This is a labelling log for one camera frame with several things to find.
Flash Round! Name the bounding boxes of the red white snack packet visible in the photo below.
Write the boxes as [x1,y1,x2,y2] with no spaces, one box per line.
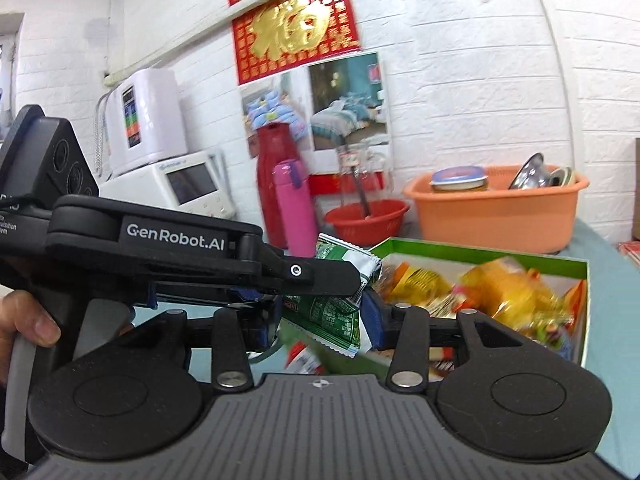
[284,340,327,376]

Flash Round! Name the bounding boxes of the metal spoon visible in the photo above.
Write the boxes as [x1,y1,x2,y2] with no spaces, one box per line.
[351,166,374,222]

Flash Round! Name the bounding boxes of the white appliance with screen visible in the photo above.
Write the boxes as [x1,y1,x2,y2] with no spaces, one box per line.
[97,148,238,222]

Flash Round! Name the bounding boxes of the bedding wall poster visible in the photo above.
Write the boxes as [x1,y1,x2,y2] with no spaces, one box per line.
[239,50,392,162]

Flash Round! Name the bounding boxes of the red thermos jug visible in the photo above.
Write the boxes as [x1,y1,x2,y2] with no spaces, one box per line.
[255,123,304,251]

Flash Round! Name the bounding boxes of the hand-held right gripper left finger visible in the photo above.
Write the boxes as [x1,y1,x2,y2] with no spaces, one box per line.
[121,304,281,394]

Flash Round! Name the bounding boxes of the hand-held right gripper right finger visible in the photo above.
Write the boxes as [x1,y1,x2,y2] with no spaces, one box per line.
[360,289,527,394]

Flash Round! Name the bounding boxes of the green white snack packet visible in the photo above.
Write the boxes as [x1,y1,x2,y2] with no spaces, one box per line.
[279,233,384,359]

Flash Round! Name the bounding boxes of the glossy yellow snack packet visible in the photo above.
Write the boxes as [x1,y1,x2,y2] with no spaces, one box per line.
[382,263,454,309]

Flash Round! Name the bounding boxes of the orange plastic basin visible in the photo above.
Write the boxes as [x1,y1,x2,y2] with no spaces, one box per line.
[403,164,591,255]

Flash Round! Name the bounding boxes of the glass pitcher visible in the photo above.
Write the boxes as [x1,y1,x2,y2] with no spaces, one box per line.
[336,142,389,217]

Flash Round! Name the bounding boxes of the clear packet of yellow crackers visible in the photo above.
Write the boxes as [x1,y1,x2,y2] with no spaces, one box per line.
[459,255,577,347]

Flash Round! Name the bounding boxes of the pink bottle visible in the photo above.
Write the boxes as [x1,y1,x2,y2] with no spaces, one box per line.
[272,158,319,259]

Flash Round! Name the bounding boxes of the red box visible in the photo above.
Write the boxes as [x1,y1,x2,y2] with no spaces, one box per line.
[307,169,392,197]

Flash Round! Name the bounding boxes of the metal flexible hose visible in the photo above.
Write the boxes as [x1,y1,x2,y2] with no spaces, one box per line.
[92,91,109,182]

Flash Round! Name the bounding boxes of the red gold wall hanging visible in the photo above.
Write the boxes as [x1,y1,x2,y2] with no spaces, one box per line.
[227,0,363,87]

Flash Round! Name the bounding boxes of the person's left hand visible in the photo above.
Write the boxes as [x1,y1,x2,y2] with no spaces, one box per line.
[0,290,62,387]

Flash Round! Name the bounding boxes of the plaid cloth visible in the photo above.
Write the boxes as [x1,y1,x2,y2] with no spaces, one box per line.
[617,240,640,267]

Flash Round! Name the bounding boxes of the red plastic basin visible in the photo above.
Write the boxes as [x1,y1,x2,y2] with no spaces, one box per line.
[323,198,411,249]

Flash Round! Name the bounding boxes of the green cardboard box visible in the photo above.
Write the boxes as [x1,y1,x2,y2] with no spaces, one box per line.
[369,237,592,369]

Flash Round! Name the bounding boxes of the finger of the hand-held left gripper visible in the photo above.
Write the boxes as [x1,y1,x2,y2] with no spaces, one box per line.
[234,241,362,296]

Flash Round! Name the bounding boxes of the small steel bowl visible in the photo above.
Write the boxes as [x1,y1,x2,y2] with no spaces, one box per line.
[547,165,577,189]

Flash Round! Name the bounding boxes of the white water purifier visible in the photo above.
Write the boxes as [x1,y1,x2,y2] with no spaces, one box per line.
[103,67,189,179]

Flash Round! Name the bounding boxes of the blue lidded tin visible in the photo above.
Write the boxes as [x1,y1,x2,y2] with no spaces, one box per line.
[430,164,490,193]

